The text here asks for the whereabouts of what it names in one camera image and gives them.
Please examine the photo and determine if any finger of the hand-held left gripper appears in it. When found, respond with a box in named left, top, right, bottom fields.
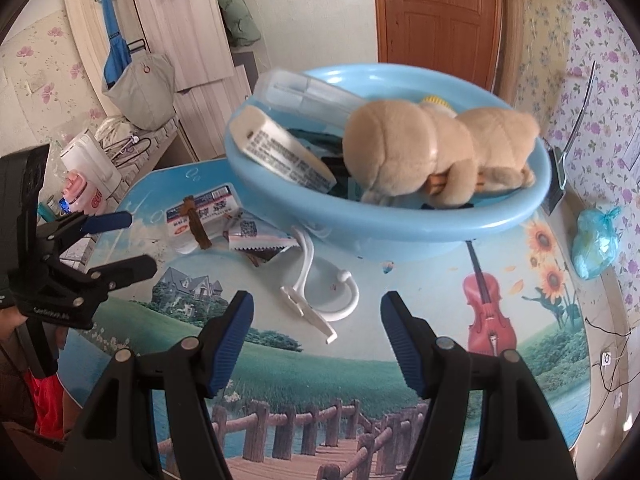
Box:
left=60, top=254, right=157, bottom=295
left=37, top=211, right=133, bottom=251

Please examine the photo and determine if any red cloth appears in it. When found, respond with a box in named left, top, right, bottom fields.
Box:
left=22, top=367, right=66, bottom=441

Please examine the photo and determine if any clear packet with red label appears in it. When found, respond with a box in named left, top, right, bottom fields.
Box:
left=165, top=185, right=241, bottom=255

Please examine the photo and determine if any person's left hand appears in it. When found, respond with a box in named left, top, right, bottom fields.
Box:
left=0, top=306, right=25, bottom=336

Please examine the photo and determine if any green quilt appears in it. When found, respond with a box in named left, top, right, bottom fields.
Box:
left=216, top=0, right=262, bottom=51

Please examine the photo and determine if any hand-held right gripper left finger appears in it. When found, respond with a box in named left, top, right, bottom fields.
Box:
left=60, top=290, right=255, bottom=480

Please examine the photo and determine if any white plastic hook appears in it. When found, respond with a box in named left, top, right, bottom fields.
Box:
left=280, top=226, right=361, bottom=345

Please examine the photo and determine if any beige plush dog toy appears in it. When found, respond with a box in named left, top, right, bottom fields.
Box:
left=342, top=100, right=542, bottom=208

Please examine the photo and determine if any brown wooden door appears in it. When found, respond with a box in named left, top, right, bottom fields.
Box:
left=371, top=0, right=503, bottom=93

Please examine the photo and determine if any white electric kettle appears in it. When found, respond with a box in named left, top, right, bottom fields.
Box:
left=60, top=130, right=123, bottom=196

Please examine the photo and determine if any light blue plastic basin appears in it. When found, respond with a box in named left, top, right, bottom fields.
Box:
left=224, top=62, right=551, bottom=262

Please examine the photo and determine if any pink small appliance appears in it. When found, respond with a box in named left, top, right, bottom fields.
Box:
left=64, top=171, right=107, bottom=217

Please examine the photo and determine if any pale wooden wardrobe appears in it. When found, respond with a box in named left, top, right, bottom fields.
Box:
left=62, top=0, right=261, bottom=161

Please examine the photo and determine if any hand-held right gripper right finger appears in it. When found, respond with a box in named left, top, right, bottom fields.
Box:
left=380, top=290, right=576, bottom=480

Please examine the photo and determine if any light blue plastic bag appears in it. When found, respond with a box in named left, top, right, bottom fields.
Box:
left=572, top=206, right=622, bottom=281

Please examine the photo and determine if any round-faced plush doll yellow mesh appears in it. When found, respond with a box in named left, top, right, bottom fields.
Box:
left=419, top=96, right=456, bottom=116

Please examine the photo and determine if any white face product box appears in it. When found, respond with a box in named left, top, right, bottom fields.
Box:
left=234, top=106, right=337, bottom=193

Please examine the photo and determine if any grey dustpan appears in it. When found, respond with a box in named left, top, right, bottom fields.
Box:
left=542, top=61, right=598, bottom=216

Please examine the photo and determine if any grey tote bag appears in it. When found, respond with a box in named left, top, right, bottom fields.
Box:
left=101, top=52, right=176, bottom=131

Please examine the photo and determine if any person's left forearm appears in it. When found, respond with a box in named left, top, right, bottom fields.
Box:
left=0, top=345, right=38, bottom=426

